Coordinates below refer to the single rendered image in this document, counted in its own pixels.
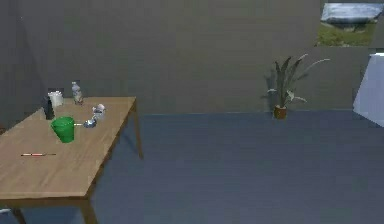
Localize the pale blue white appliance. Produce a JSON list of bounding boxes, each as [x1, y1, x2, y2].
[[352, 52, 384, 128]]

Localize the clear plastic bottle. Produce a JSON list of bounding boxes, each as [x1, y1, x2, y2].
[[71, 81, 84, 106]]

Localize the potted house plant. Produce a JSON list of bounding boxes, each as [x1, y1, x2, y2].
[[266, 53, 331, 120]]

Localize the brown wooden table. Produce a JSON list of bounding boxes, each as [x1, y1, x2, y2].
[[0, 96, 145, 224]]

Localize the grey crumpled can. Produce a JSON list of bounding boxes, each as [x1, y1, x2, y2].
[[92, 103, 107, 122]]

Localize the black bottle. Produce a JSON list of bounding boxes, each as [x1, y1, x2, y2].
[[43, 96, 56, 121]]

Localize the framed landscape picture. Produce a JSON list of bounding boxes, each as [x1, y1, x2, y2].
[[315, 2, 384, 47]]

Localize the green cup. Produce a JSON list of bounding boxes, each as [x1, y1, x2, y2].
[[50, 115, 76, 144]]

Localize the white mug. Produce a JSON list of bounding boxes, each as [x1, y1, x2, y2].
[[47, 90, 65, 108]]

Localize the red and white pen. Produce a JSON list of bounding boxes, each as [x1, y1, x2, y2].
[[20, 152, 57, 157]]

